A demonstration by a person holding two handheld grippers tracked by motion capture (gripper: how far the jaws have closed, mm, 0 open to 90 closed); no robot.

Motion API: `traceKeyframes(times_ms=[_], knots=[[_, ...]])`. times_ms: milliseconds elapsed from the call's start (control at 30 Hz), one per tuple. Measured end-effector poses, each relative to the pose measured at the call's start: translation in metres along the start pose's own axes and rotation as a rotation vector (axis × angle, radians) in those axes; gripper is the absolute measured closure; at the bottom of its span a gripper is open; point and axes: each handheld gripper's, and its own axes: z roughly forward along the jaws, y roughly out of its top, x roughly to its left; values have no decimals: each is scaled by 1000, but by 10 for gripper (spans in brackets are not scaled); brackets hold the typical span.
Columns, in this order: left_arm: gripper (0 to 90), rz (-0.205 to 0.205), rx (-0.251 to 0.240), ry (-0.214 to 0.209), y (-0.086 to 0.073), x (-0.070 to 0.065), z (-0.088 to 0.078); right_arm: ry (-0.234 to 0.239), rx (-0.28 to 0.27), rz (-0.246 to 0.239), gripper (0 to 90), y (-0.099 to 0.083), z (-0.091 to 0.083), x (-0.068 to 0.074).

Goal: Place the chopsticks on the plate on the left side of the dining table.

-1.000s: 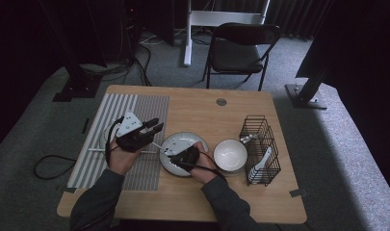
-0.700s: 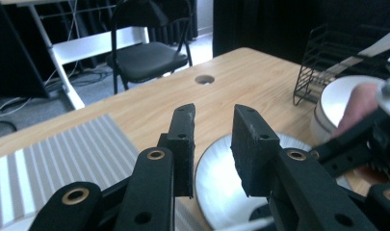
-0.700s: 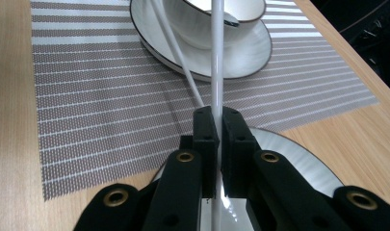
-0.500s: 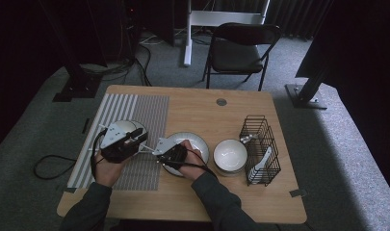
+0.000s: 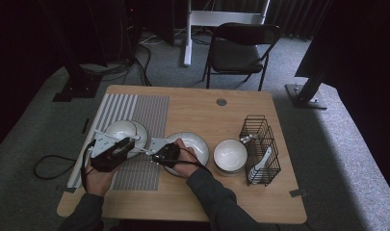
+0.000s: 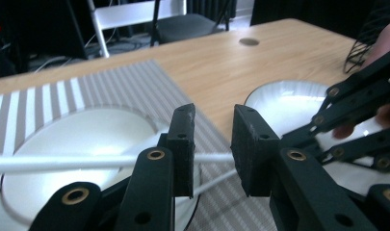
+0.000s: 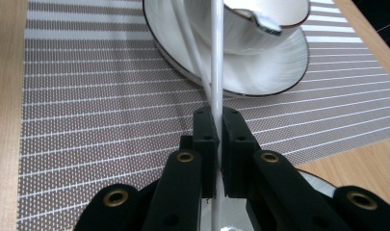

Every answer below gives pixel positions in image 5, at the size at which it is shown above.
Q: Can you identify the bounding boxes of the grey striped placemat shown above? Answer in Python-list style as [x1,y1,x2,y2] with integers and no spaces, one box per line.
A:
[66,92,170,193]

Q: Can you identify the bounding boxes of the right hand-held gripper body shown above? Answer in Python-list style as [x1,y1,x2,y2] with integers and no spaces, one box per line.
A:
[146,138,181,168]

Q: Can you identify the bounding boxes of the black folding chair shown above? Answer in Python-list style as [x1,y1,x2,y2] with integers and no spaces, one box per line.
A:
[201,22,282,91]

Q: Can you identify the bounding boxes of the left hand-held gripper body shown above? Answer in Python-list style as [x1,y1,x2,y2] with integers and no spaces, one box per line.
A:
[91,129,133,172]

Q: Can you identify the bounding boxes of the right hand-held gripper cable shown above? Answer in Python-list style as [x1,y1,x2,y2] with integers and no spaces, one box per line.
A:
[163,146,214,177]

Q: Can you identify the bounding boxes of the black equipment rack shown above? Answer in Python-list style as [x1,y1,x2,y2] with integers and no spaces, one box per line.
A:
[118,0,176,49]

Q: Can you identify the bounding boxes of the white bowl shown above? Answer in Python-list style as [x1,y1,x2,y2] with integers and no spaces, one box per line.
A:
[219,167,247,177]
[213,139,248,172]
[104,119,139,142]

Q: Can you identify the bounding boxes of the left hand-held gripper cable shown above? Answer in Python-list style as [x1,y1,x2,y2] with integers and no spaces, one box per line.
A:
[80,140,98,191]

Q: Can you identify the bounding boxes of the dark curtain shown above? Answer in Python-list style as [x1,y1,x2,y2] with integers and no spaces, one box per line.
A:
[294,0,390,200]

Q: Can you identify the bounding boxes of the hand-held gripper cable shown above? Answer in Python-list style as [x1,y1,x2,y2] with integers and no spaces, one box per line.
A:
[80,140,98,191]
[163,146,214,177]

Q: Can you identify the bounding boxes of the black wire basket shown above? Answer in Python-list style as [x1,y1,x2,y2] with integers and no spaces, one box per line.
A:
[239,115,282,187]

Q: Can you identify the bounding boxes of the black stand with base plate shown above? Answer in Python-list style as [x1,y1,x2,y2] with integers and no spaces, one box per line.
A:
[38,0,103,103]
[284,68,328,111]

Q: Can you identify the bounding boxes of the white floor cables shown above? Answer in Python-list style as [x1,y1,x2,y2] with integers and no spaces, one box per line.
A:
[139,32,167,46]

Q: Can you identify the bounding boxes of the black floor cable bundle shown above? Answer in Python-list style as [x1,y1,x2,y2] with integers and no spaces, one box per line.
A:
[80,42,152,88]

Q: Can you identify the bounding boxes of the white desk frame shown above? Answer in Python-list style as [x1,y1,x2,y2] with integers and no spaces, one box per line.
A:
[182,0,271,67]

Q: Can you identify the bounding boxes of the person's left hand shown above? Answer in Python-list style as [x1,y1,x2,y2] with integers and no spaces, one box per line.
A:
[85,167,119,196]

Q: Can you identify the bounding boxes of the person's right hand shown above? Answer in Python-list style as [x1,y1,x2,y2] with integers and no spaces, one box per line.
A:
[169,138,200,179]

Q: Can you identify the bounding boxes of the black looped floor cable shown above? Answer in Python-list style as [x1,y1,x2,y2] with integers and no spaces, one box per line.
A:
[33,154,77,181]

